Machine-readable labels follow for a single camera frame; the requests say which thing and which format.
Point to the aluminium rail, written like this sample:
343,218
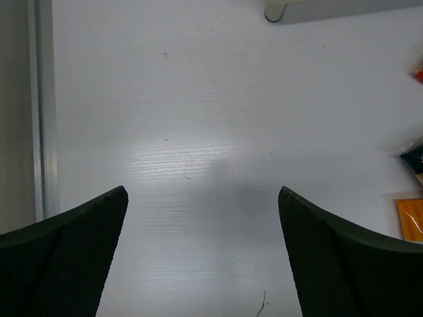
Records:
43,106

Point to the white two-tier shelf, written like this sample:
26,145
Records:
294,12

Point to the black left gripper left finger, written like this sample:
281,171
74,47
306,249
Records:
59,266

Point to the red spaghetti packet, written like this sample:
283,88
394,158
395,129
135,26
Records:
417,72

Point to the dark blue pasta bag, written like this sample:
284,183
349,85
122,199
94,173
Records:
411,156

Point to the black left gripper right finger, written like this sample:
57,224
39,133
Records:
342,269

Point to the orange blue orecchiette pasta bag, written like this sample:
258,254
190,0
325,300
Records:
411,217

